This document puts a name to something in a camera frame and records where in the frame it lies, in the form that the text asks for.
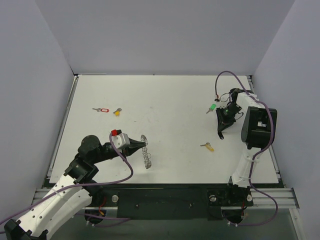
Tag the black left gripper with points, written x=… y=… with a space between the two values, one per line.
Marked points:
x=128 y=147

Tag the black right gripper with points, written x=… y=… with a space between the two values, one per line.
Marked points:
x=223 y=122

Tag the metal disc with keyrings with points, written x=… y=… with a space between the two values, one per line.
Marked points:
x=146 y=155

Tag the key with black tag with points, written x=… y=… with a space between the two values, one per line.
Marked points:
x=221 y=136

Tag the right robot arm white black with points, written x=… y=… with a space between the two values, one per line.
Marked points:
x=257 y=133

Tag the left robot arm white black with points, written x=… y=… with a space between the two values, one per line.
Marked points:
x=74 y=190

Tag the key with green tag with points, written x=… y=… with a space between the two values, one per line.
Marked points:
x=211 y=108

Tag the key with long yellow tag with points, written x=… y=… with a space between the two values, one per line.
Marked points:
x=208 y=146

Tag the key with yellow round tag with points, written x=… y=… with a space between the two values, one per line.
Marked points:
x=117 y=112

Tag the key with red tag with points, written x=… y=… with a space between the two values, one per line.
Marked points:
x=103 y=110

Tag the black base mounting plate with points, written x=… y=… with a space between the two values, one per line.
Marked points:
x=147 y=201

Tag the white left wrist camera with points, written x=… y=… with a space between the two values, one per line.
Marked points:
x=119 y=139

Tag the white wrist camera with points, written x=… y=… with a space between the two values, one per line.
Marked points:
x=218 y=98
x=119 y=139

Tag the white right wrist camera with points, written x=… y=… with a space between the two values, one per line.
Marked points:
x=218 y=98

